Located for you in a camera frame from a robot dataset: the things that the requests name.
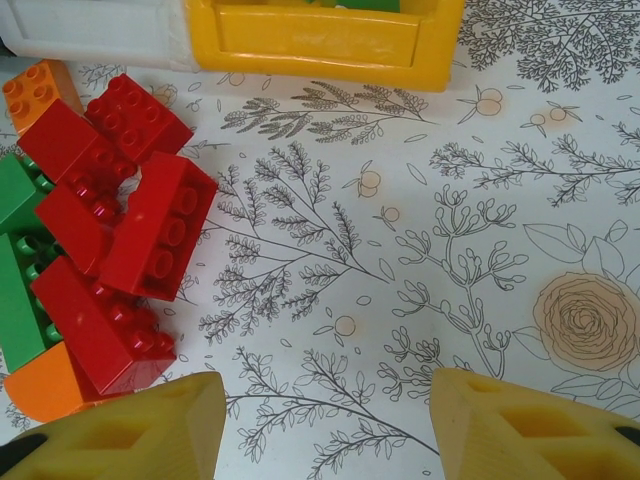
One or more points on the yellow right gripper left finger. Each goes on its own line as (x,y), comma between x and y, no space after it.
(125,440)

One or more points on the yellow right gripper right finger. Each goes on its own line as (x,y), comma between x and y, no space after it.
(525,440)

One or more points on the red lego brick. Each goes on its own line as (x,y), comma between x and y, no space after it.
(70,225)
(60,140)
(90,320)
(135,120)
(150,225)

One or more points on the green lego brick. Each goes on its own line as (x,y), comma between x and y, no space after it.
(17,195)
(17,300)
(370,4)

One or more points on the orange lego brick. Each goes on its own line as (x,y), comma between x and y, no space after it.
(30,90)
(45,385)

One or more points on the floral patterned tablecloth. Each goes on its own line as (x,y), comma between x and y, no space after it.
(400,225)

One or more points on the white plastic container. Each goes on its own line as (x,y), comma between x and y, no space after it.
(100,30)

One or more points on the yellow plastic container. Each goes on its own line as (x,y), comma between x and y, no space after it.
(320,40)

